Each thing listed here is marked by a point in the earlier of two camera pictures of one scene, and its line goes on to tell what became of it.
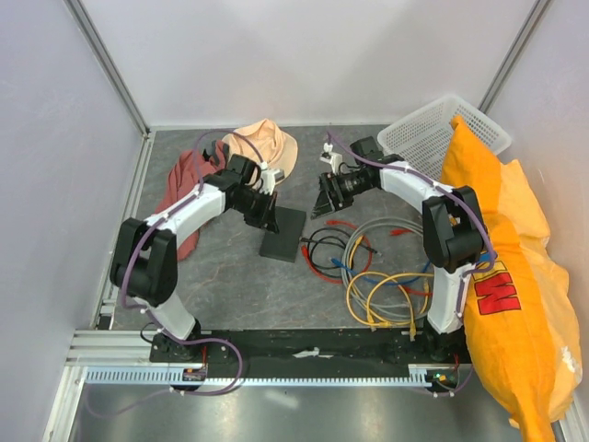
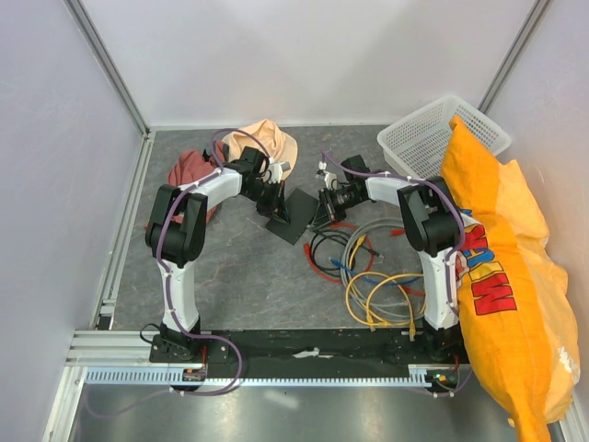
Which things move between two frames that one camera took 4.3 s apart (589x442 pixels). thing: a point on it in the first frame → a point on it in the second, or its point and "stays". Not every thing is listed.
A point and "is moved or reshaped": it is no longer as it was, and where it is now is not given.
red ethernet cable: (329, 280) stays
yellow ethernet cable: (386, 276) stays
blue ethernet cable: (361, 277) stays
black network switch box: (283, 244) is moved or reshaped
